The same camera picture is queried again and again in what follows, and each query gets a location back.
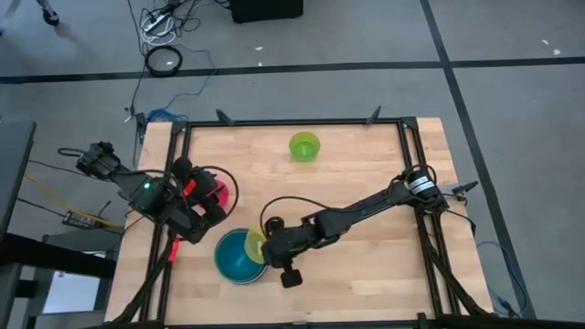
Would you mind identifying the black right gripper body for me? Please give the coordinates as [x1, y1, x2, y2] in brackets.
[262, 216, 312, 290]

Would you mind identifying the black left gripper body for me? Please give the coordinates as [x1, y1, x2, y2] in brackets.
[172, 156, 229, 225]

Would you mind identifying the small pink plastic bowl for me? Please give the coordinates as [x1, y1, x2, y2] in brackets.
[212, 178, 231, 211]

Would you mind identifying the small yellow plastic bowl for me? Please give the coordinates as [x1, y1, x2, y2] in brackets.
[243, 227, 269, 266]

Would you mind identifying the large teal bowl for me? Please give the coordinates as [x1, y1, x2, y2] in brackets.
[213, 227, 270, 285]

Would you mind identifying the small green plastic bowl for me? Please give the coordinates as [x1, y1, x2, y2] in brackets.
[288, 131, 322, 163]

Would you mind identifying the black adapter with green light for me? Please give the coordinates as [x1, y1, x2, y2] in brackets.
[134, 111, 147, 143]

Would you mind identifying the small black electronic device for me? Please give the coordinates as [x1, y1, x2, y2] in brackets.
[62, 209, 100, 229]

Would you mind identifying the round black-rimmed disc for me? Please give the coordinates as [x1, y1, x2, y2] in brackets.
[144, 44, 184, 78]

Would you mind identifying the black furniture beam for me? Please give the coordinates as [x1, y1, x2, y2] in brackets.
[0, 232, 116, 280]

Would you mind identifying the power strip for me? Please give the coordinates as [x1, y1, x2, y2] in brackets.
[142, 11, 168, 32]

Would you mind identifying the black desk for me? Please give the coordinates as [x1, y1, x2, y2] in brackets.
[0, 119, 37, 239]

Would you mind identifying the black box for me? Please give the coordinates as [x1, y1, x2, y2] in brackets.
[229, 0, 304, 24]

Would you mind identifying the black chair caster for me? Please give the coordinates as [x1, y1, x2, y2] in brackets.
[36, 0, 60, 27]

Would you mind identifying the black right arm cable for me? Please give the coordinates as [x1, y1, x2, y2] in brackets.
[259, 195, 331, 229]

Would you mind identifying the blue network cable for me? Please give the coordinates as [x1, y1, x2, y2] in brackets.
[145, 43, 218, 123]
[474, 240, 529, 319]

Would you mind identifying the black aluminium table frame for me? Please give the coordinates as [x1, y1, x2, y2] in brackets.
[104, 116, 495, 329]

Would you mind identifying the yellow cable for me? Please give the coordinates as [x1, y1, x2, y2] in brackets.
[25, 173, 124, 228]

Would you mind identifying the thin black cable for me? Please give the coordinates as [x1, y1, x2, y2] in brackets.
[27, 158, 88, 177]

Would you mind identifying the coiled white cable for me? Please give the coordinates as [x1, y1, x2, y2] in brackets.
[139, 13, 177, 47]

